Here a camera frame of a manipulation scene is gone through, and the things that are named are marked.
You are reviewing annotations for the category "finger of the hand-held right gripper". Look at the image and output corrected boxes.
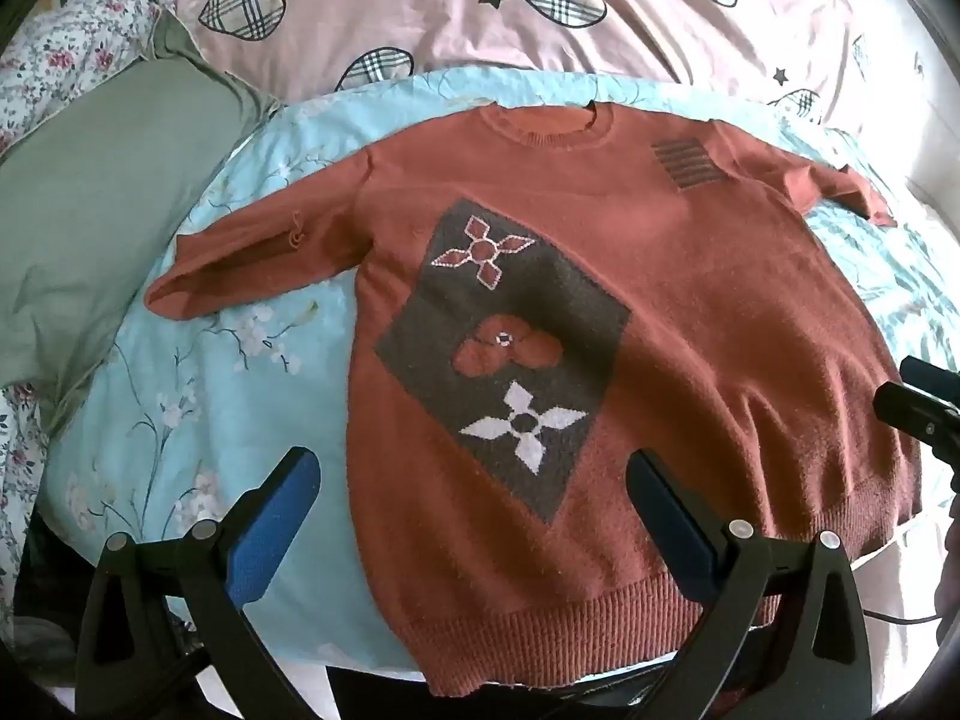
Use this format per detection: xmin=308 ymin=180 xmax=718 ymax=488
xmin=872 ymin=382 xmax=960 ymax=460
xmin=898 ymin=356 xmax=960 ymax=400

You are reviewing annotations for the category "rust orange knit sweater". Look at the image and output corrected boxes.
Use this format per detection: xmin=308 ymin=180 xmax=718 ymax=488
xmin=144 ymin=99 xmax=925 ymax=697

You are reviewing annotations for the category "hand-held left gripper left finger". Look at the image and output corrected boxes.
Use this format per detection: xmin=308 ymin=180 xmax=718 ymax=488
xmin=75 ymin=446 xmax=323 ymax=720

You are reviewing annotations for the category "pink duvet with plaid hearts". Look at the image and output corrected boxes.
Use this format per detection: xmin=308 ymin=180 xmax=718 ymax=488
xmin=161 ymin=0 xmax=938 ymax=196

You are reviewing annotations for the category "light blue floral blanket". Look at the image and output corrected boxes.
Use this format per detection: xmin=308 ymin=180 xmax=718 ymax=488
xmin=41 ymin=67 xmax=960 ymax=672

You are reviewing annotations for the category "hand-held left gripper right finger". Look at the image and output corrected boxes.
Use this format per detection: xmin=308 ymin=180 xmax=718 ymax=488
xmin=626 ymin=448 xmax=875 ymax=720

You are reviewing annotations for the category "white floral bedsheet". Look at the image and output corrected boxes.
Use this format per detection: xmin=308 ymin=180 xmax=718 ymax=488
xmin=0 ymin=0 xmax=222 ymax=616

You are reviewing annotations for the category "black cable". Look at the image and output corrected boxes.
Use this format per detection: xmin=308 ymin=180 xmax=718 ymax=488
xmin=861 ymin=600 xmax=947 ymax=625

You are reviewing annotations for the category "green pillow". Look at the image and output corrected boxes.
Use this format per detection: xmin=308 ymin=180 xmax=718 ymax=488
xmin=0 ymin=11 xmax=282 ymax=440

